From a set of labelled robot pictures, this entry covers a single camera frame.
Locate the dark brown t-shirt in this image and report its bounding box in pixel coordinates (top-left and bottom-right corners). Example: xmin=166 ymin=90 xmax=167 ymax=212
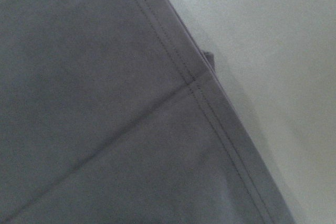
xmin=1 ymin=0 xmax=294 ymax=223

